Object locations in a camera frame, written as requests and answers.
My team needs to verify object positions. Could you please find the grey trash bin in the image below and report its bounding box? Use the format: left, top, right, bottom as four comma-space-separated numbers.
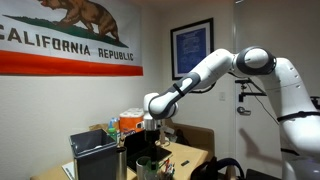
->
70, 129, 117, 180

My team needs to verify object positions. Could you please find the white door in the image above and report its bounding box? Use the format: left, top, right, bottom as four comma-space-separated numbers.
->
235, 0, 320, 180

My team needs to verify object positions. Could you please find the door handle with lock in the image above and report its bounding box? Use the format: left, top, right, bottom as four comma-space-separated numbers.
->
237, 106, 251, 116

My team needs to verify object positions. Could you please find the white paper sheet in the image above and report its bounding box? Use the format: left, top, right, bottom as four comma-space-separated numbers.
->
62, 162, 75, 180

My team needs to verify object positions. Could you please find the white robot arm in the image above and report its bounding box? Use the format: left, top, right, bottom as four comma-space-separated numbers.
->
144, 46, 320, 180

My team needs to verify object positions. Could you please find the framed blue picture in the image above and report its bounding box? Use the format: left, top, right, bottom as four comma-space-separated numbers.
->
170, 18, 214, 80

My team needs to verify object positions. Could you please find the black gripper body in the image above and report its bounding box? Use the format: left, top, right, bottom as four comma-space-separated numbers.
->
144, 130, 160, 157

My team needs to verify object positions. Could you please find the steel tumbler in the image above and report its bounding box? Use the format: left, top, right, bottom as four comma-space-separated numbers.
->
116, 147, 127, 180

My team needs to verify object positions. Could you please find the red pen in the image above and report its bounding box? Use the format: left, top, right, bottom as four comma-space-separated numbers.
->
164, 158, 170, 173

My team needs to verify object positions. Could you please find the green spray bottle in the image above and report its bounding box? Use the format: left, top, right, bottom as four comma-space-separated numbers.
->
107, 118, 119, 142

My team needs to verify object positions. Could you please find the paper towel roll pack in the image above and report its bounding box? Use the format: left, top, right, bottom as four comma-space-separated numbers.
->
119, 108, 144, 134

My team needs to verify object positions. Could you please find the black open laptop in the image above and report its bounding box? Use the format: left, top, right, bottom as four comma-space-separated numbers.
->
123, 129, 173, 173

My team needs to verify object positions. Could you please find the wire paper towel holder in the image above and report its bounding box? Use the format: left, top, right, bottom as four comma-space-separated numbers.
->
155, 140, 170, 147

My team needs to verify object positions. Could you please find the California Republic flag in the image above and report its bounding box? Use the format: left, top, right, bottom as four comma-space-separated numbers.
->
0, 0, 143, 76

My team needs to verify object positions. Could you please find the cardboard tube on holder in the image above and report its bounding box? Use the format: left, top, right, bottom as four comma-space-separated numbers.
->
159, 127, 166, 142

